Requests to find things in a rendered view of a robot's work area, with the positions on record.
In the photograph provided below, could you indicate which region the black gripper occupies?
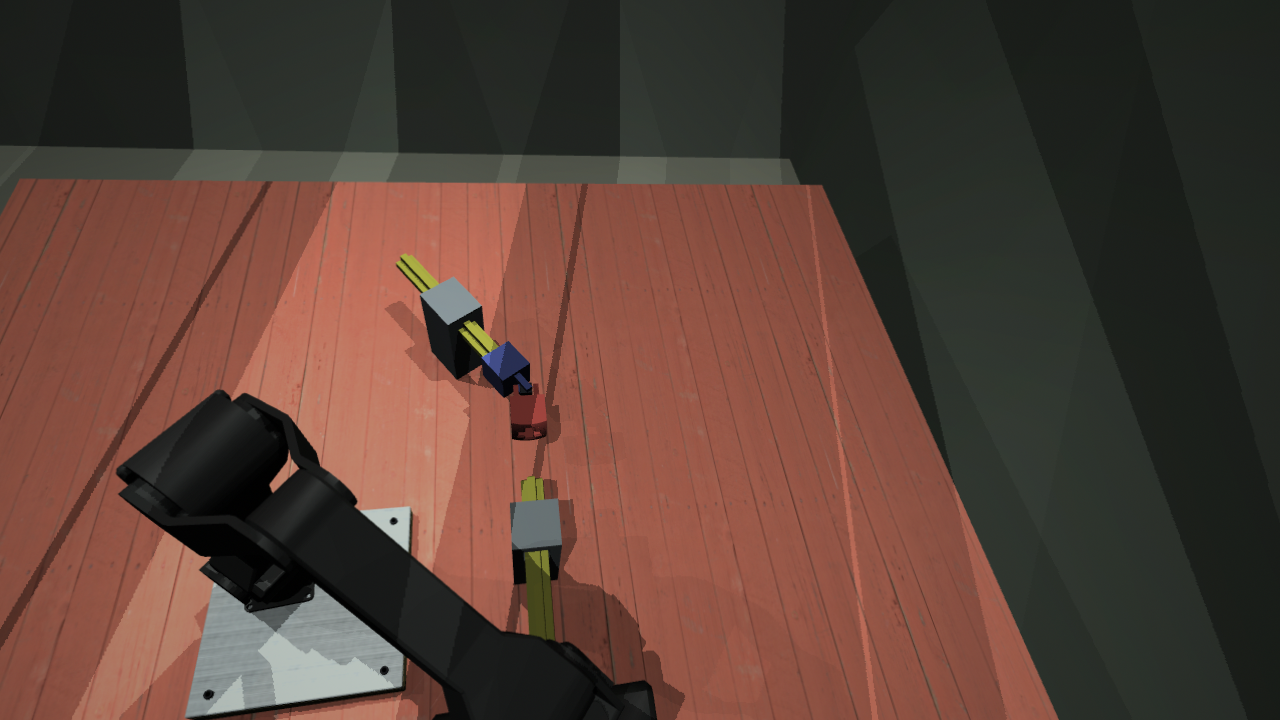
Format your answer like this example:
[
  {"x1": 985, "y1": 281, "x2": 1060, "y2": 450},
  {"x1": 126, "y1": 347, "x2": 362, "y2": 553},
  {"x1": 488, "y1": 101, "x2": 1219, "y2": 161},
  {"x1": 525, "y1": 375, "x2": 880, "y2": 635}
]
[{"x1": 433, "y1": 680, "x2": 657, "y2": 720}]

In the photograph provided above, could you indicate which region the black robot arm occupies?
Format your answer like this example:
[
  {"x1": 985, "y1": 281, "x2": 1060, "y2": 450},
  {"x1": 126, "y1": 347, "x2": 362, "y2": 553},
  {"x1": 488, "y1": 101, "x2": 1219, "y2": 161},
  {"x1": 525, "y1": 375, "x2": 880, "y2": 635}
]
[{"x1": 116, "y1": 389, "x2": 625, "y2": 720}]

